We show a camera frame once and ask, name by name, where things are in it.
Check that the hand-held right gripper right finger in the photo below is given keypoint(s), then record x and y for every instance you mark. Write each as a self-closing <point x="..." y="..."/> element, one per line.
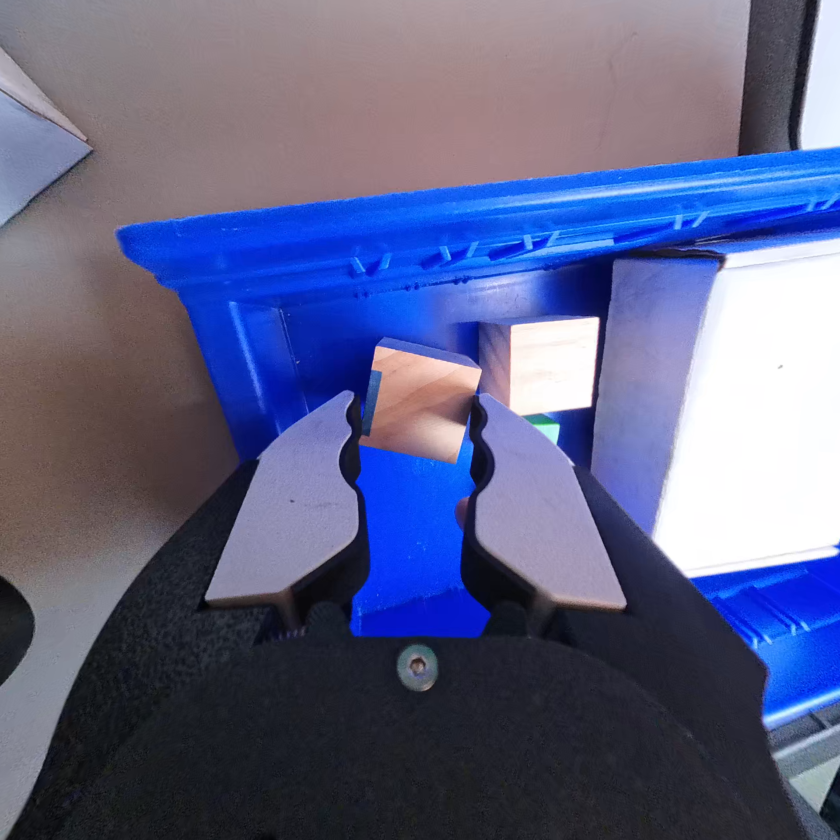
<point x="538" y="518"/>

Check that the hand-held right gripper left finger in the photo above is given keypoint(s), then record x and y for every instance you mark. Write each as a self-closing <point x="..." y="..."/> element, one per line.
<point x="289" y="518"/>

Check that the green wooden cube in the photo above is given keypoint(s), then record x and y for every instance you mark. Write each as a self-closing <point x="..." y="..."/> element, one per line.
<point x="546" y="430"/>

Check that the plain wooden cube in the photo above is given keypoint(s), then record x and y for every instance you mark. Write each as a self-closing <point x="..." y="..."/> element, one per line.
<point x="544" y="364"/>

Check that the wooden cube with blue mark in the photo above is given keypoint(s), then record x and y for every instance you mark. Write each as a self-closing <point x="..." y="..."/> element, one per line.
<point x="420" y="407"/>

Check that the white cardboard mailer box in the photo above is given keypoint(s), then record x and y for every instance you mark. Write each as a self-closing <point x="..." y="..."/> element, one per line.
<point x="754" y="407"/>
<point x="26" y="151"/>

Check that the blue plastic bin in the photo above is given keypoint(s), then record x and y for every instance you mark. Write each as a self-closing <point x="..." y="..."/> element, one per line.
<point x="394" y="223"/>

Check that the grey desk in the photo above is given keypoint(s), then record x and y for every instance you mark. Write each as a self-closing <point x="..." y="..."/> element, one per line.
<point x="328" y="98"/>

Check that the person's right hand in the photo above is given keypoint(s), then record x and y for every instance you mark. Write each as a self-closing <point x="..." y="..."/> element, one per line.
<point x="462" y="512"/>

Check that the black chair armrest pad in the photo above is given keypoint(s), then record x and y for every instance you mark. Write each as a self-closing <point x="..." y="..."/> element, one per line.
<point x="10" y="630"/>

